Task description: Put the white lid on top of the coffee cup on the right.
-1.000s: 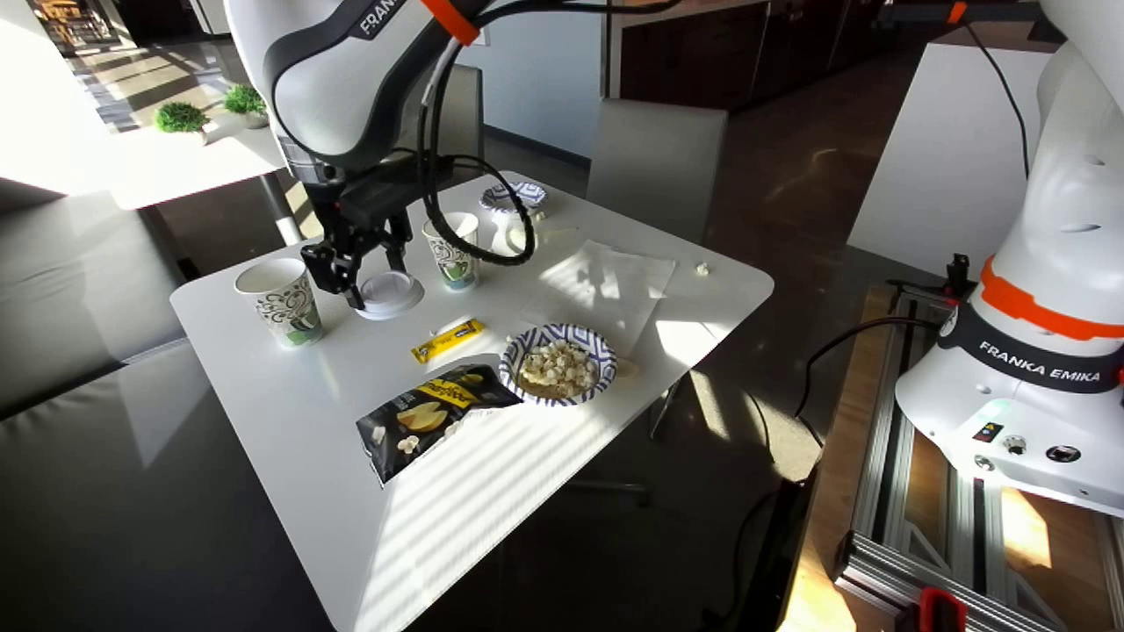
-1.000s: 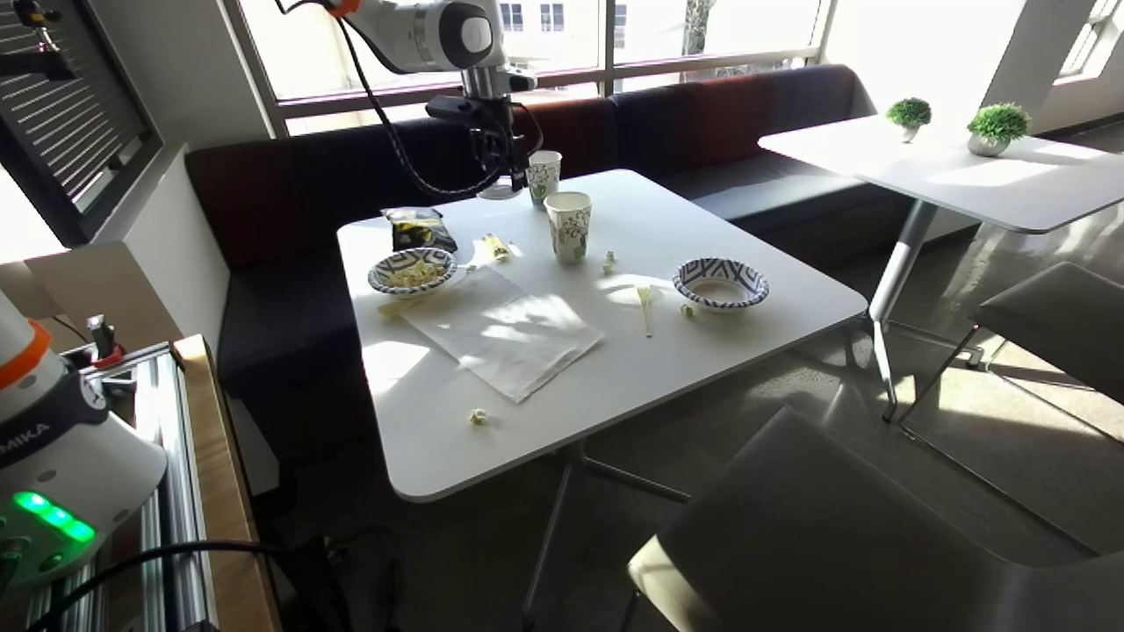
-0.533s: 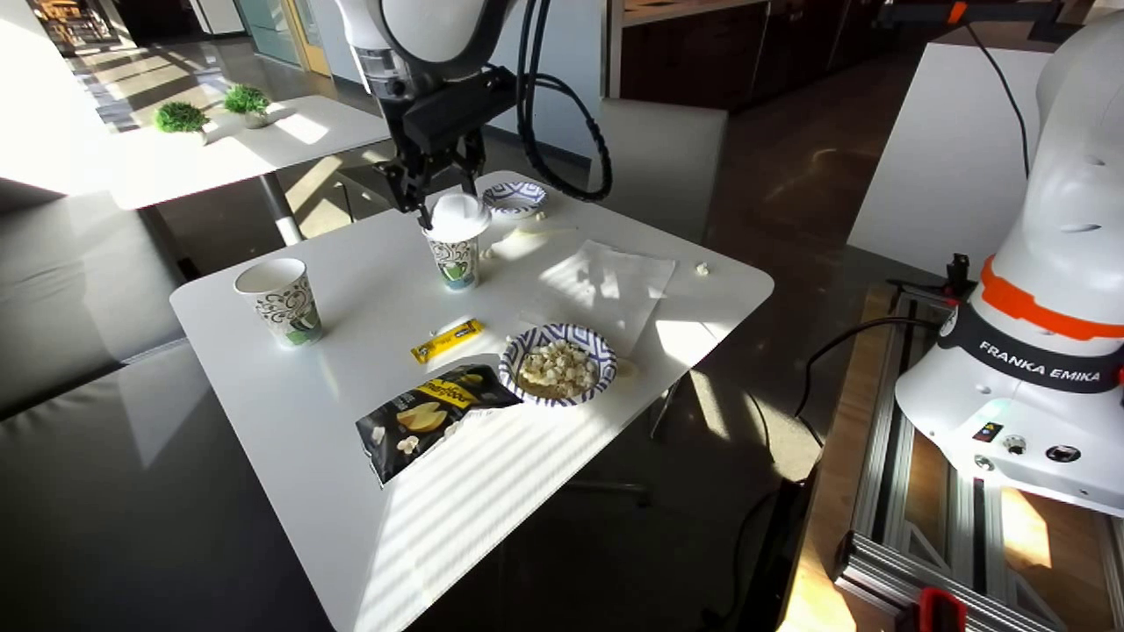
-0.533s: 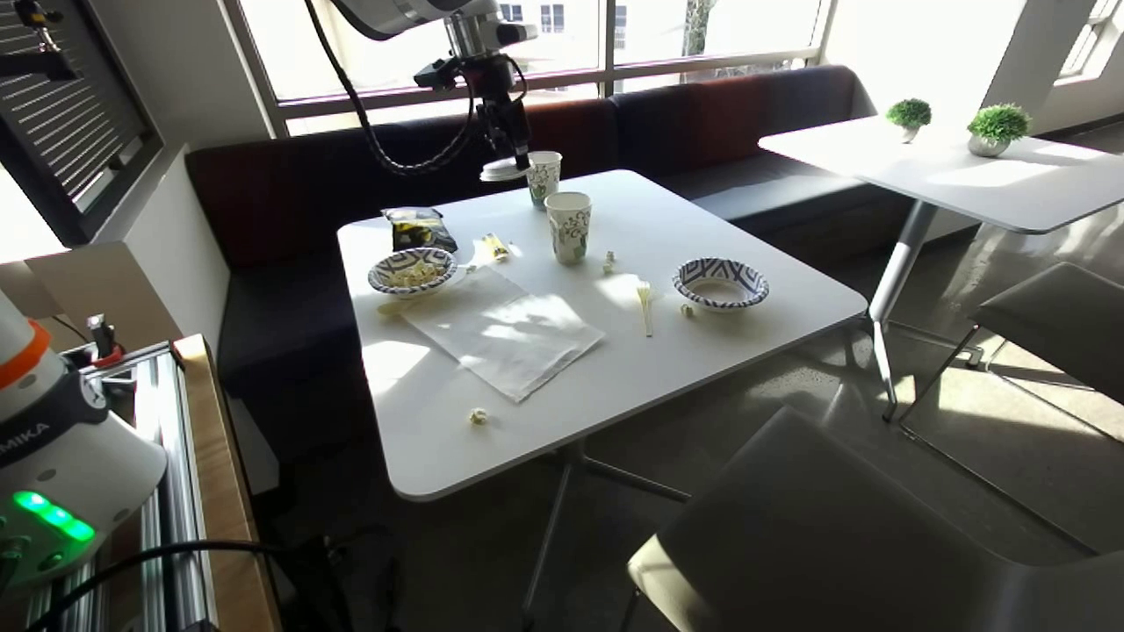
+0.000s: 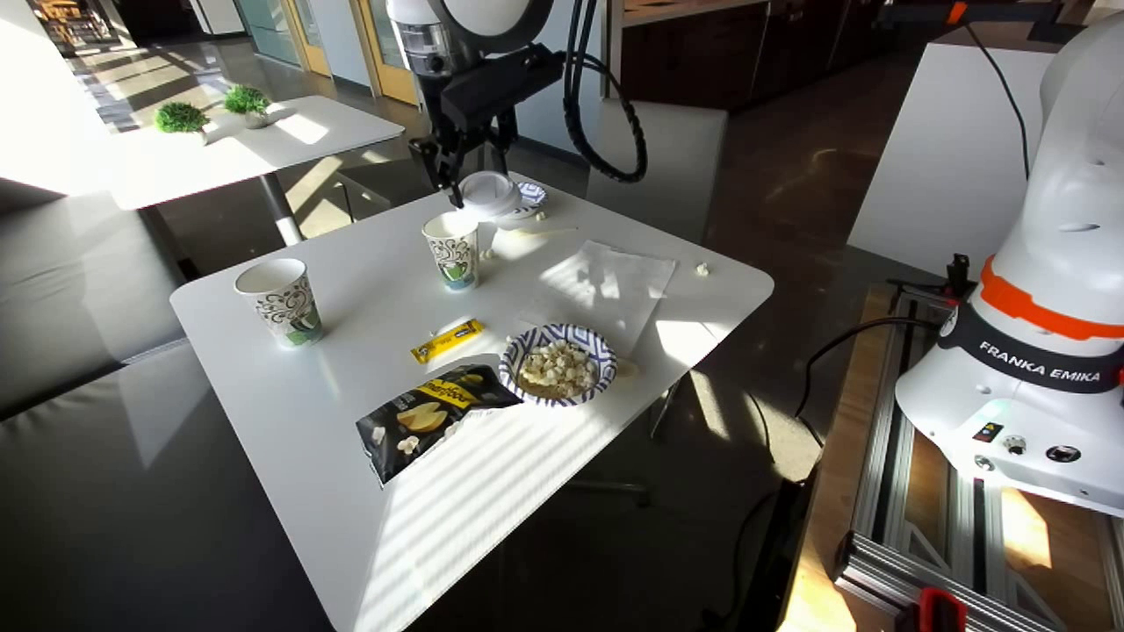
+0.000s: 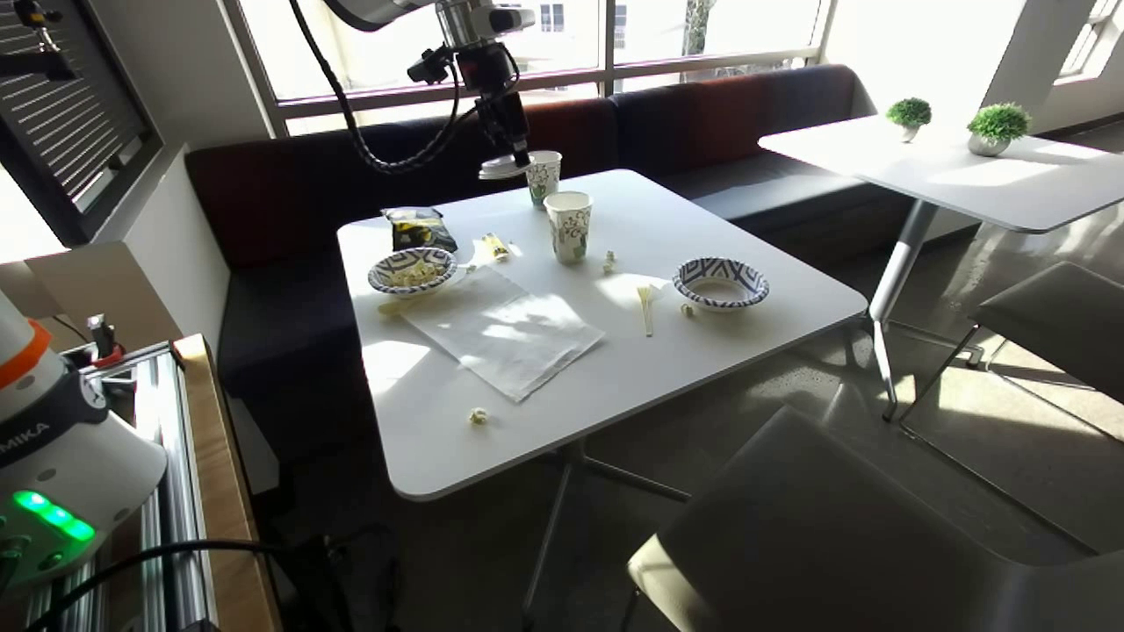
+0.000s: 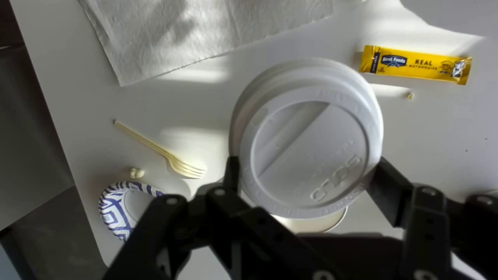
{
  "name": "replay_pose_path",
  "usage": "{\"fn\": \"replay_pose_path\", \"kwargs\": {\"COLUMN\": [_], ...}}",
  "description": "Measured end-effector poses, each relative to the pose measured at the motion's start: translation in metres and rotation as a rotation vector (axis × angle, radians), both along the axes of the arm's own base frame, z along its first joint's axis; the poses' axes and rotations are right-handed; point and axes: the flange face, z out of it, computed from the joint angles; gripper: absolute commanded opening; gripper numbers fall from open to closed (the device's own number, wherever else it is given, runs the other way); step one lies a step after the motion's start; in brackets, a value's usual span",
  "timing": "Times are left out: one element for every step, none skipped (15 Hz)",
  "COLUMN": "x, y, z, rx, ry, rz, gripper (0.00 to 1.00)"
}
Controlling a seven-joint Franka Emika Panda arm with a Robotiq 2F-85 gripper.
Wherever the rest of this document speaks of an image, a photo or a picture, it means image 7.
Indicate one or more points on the white paper napkin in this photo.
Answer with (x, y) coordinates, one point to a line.
(196, 32)

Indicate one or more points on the small popcorn crumb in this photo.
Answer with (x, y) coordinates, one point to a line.
(409, 95)

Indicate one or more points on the empty blue patterned paper bowl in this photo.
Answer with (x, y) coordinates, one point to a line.
(111, 212)

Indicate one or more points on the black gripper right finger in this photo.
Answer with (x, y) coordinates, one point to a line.
(452, 234)

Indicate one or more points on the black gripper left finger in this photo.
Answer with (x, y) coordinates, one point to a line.
(176, 243)

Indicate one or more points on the yellow mayonnaise packet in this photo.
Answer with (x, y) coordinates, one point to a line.
(414, 64)

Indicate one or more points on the cream plastic fork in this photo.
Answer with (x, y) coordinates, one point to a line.
(165, 153)

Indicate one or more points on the popcorn piece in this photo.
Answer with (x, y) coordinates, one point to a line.
(137, 173)

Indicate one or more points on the white plastic cup lid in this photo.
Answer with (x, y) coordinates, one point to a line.
(305, 134)

